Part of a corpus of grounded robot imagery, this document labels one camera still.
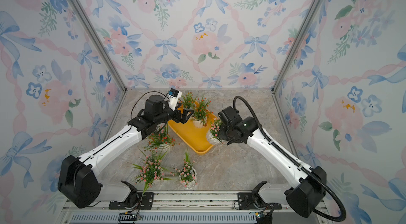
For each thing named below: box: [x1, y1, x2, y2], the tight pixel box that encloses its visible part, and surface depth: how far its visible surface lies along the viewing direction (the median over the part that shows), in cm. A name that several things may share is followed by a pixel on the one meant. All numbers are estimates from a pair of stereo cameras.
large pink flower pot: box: [126, 148, 173, 195], surface depth 70 cm
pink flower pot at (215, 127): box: [208, 117, 224, 144], surface depth 70 cm
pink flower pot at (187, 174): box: [169, 149, 198, 188], surface depth 69 cm
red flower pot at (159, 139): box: [143, 123, 176, 152], surface depth 81 cm
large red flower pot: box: [192, 96, 214, 129], surface depth 92 cm
